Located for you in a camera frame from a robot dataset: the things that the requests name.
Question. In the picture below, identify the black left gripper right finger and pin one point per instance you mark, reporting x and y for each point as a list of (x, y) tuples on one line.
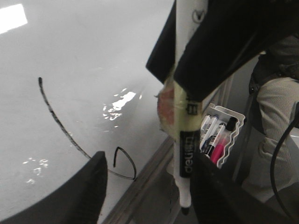
[(218, 200)]

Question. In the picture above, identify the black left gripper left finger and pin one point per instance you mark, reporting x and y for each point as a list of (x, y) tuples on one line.
[(78, 201)]

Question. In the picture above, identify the black white whiteboard marker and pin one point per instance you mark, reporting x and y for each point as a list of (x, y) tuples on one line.
[(187, 113)]

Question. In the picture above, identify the red round magnet with tape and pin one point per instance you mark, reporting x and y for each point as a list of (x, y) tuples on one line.
[(165, 108)]

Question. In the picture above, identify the white whiteboard surface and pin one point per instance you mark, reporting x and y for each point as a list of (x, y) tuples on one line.
[(73, 82)]

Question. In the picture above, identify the pink marker in holder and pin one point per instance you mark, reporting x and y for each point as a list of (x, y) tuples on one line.
[(218, 151)]

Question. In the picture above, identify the black label marker in holder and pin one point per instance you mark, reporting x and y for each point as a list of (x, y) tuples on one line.
[(215, 138)]

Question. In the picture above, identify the white wavy marker holder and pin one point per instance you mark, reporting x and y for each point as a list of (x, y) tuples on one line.
[(224, 116)]

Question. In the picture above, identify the black small eraser cap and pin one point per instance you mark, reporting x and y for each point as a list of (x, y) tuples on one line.
[(231, 124)]

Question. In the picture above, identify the blue capped marker in holder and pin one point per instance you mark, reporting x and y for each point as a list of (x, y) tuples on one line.
[(208, 130)]

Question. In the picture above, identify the black capped marker in holder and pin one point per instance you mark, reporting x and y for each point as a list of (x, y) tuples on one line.
[(204, 124)]

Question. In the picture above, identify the person in beige trousers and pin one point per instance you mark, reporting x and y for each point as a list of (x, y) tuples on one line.
[(276, 80)]

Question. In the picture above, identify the grey aluminium whiteboard frame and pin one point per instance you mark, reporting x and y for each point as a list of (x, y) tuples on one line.
[(152, 198)]

